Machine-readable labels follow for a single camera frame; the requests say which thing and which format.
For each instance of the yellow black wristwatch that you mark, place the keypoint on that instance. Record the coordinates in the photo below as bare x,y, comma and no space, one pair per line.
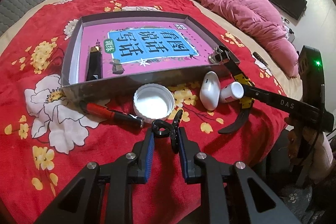
239,76

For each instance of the white plastic jar lid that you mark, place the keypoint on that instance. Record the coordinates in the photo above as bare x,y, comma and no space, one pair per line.
153,101

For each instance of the small white bottle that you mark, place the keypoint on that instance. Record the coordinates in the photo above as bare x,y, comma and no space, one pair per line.
231,92

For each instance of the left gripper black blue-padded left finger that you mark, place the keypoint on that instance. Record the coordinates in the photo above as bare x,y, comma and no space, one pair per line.
103,191

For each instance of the beige bed sheet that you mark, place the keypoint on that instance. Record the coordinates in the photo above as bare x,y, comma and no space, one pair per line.
292,87

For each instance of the black gold-topped lipstick tube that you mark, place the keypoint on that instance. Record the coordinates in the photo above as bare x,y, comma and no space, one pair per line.
94,71

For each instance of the black remote control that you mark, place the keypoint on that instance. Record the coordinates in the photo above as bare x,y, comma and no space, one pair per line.
259,58

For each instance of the white earbuds case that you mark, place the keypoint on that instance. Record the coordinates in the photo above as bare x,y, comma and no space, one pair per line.
210,91

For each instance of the black hair claw clip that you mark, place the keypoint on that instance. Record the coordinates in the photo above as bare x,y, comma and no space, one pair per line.
163,129

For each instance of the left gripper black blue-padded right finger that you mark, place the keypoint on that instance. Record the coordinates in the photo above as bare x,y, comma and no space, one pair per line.
230,193

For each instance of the grey cardboard box tray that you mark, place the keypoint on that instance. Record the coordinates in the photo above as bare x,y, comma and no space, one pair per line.
113,86

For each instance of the pink quilted duvet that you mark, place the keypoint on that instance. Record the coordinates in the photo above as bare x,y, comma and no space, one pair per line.
260,20

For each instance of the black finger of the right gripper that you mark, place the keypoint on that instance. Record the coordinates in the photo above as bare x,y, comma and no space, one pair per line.
317,118

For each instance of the pink Chinese workbook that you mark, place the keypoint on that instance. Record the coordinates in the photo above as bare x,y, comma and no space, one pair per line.
143,46

